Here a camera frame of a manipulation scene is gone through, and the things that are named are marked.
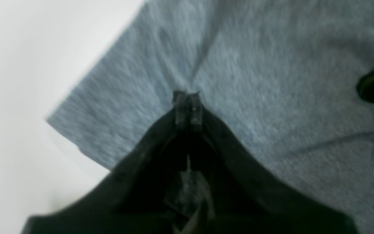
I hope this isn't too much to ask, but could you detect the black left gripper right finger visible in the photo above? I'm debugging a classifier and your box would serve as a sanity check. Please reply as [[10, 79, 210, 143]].
[[187, 93, 357, 234]]

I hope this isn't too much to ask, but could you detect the grey t-shirt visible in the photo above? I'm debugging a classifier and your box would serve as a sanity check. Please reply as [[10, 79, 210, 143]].
[[47, 0, 374, 234]]

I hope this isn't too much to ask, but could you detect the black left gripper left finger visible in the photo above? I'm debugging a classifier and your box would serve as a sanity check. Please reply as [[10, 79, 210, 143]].
[[22, 91, 188, 234]]

